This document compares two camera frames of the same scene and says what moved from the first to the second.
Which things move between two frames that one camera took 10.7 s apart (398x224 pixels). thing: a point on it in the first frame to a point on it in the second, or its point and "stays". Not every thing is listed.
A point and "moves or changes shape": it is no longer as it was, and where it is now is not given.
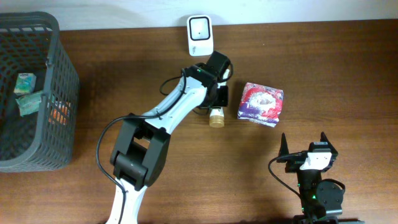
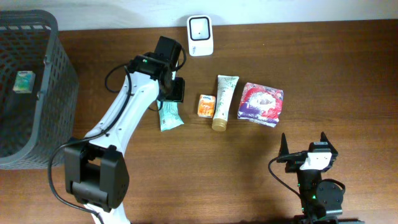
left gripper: [224, 102] to [180, 93]
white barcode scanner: [200, 35] stays
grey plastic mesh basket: [32, 42] stays
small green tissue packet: [25, 83] stays
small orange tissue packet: [59, 116] to [206, 106]
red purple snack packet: [260, 104] stays
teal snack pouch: [29, 104] moves or changes shape
